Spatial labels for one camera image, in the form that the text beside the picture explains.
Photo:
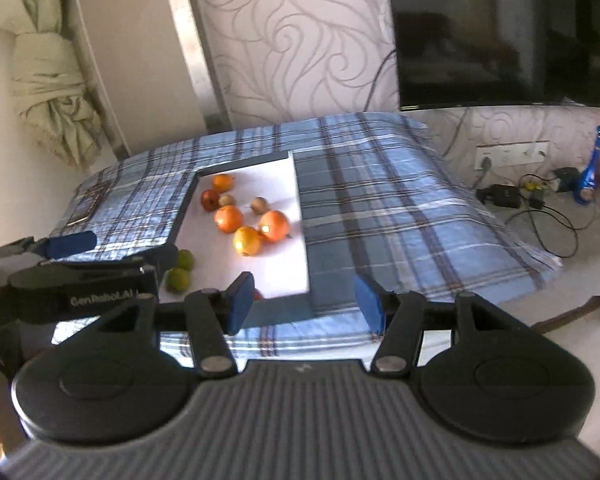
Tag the brown kiwi fruit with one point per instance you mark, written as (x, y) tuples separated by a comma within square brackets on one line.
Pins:
[(259, 206), (226, 200)]

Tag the grey white tray box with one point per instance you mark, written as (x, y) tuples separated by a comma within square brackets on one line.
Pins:
[(245, 216)]

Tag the green tied curtain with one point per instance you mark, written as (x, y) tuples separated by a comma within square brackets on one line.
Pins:
[(48, 87)]

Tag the blue glass bottle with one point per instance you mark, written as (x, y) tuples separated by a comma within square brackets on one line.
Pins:
[(584, 192)]

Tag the blue plaid tablecloth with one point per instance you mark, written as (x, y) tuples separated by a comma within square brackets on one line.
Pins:
[(376, 197)]

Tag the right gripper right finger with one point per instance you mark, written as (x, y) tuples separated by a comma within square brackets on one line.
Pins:
[(398, 319)]

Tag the green lime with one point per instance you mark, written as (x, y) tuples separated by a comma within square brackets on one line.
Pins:
[(178, 280), (185, 260)]

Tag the black wall television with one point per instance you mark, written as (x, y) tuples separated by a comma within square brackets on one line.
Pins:
[(497, 52)]

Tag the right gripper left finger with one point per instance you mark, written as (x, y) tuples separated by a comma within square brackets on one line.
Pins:
[(210, 316)]

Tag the large orange with stem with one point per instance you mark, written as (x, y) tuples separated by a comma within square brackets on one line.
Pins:
[(274, 226)]

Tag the orange tangerine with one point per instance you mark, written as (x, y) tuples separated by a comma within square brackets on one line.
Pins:
[(223, 183)]

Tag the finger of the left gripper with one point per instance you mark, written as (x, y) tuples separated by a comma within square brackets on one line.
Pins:
[(156, 259), (59, 247)]

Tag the black power adapter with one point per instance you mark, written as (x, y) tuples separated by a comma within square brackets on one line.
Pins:
[(500, 195)]

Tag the red apple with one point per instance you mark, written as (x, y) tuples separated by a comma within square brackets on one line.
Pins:
[(209, 200)]

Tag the white wall socket strip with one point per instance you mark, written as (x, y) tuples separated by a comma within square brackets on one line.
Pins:
[(512, 154)]

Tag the black smartphone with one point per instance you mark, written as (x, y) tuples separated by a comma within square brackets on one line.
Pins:
[(87, 204)]

